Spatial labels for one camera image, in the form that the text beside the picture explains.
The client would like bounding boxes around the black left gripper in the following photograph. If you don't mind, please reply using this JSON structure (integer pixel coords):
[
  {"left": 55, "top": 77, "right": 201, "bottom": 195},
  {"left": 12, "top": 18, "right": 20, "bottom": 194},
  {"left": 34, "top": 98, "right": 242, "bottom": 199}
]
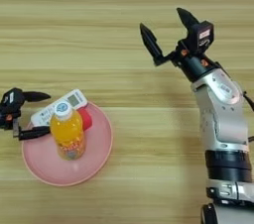
[{"left": 0, "top": 91, "right": 52, "bottom": 142}]

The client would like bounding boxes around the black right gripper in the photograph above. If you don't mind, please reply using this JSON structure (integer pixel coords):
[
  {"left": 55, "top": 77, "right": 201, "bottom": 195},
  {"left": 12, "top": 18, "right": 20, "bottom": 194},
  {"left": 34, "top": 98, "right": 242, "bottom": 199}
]
[{"left": 139, "top": 7, "right": 221, "bottom": 83}]

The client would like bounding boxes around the orange juice bottle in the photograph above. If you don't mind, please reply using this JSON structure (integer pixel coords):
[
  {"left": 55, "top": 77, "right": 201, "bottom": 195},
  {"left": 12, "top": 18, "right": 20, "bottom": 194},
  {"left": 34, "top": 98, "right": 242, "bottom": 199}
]
[{"left": 49, "top": 100, "right": 86, "bottom": 162}]

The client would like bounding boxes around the white remote control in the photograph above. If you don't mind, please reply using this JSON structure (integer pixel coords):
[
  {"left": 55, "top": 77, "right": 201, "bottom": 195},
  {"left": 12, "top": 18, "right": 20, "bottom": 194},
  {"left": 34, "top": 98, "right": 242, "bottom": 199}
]
[{"left": 30, "top": 88, "right": 88, "bottom": 128}]

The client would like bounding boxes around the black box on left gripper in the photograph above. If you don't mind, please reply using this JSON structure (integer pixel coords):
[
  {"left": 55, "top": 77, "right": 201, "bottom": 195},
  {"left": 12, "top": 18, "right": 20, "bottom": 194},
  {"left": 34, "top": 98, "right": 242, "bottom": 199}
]
[{"left": 0, "top": 87, "right": 25, "bottom": 112}]

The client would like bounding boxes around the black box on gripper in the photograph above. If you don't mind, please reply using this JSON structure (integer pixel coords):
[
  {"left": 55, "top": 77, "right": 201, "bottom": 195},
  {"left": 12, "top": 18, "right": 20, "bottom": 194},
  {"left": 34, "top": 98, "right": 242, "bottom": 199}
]
[
  {"left": 0, "top": 87, "right": 25, "bottom": 112},
  {"left": 190, "top": 20, "right": 215, "bottom": 56}
]

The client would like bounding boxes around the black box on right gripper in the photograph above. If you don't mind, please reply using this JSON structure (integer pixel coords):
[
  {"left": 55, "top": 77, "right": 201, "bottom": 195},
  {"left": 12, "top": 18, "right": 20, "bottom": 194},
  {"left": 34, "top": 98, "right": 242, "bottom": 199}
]
[{"left": 190, "top": 20, "right": 215, "bottom": 56}]

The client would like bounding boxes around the red cube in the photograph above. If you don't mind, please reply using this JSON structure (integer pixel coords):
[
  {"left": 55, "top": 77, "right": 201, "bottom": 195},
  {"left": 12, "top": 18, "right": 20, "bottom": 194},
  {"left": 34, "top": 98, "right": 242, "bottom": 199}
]
[{"left": 77, "top": 107, "right": 93, "bottom": 132}]

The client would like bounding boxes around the pink round plate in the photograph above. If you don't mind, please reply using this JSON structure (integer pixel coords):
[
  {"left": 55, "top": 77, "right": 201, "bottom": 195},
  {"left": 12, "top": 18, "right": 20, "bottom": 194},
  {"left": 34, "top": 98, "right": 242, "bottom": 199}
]
[{"left": 21, "top": 100, "right": 114, "bottom": 187}]

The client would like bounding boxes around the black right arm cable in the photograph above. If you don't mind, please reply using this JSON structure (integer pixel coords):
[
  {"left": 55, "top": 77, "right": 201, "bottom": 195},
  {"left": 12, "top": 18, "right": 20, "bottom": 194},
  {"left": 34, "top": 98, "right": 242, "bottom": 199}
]
[{"left": 242, "top": 90, "right": 254, "bottom": 145}]

